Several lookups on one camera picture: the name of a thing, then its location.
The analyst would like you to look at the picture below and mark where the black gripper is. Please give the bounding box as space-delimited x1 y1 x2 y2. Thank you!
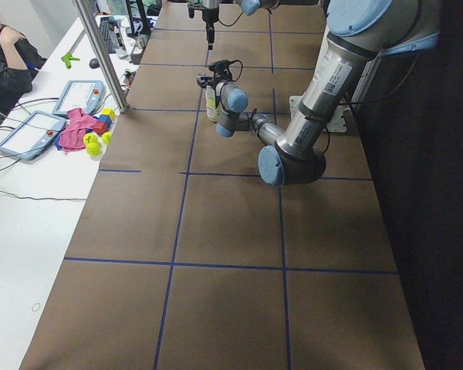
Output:
196 76 221 88
202 8 218 50

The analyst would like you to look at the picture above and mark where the clear Wilson tennis ball can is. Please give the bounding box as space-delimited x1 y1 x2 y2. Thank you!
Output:
205 85 221 123

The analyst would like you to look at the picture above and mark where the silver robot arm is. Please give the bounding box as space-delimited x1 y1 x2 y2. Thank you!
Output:
197 1 441 187
188 0 279 50

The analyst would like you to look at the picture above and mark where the yellow tennis ball on desk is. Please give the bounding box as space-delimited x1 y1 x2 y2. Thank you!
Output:
83 132 99 146

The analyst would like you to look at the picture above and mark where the clear water bottle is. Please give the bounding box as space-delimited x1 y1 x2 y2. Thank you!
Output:
113 26 127 59

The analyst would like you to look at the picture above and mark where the yellow cube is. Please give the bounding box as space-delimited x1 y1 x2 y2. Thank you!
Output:
100 108 117 122

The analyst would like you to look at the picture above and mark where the black keyboard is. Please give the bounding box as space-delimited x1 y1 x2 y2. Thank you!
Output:
99 17 115 54

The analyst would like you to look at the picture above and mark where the blue cube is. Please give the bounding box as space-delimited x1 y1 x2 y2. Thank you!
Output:
97 114 112 127

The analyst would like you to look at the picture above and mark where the black computer mouse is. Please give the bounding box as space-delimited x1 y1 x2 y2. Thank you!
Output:
89 58 100 69

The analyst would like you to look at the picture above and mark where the red cube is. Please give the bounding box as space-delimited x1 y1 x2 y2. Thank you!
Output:
92 120 109 136

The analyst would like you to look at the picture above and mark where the far teach pendant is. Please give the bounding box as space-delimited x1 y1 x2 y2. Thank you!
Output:
52 80 105 118

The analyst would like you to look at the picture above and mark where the teach pendant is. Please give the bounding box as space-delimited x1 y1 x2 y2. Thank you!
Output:
0 111 66 160
52 80 105 118

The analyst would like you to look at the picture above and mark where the green plastic tool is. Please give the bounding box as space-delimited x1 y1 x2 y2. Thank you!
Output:
61 52 79 69

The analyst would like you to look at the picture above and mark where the pink cloth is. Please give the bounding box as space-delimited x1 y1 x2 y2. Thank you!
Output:
59 108 97 152

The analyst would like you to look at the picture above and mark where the near teach pendant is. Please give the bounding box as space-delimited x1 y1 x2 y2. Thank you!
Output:
0 111 66 160

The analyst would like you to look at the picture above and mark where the seated person in black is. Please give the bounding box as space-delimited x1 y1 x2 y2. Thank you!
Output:
0 19 47 115

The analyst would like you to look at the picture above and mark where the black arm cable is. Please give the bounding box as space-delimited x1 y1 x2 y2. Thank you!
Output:
229 59 259 120
215 7 248 28

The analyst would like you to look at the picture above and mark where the aluminium frame post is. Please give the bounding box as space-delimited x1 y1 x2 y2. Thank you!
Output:
73 0 128 113

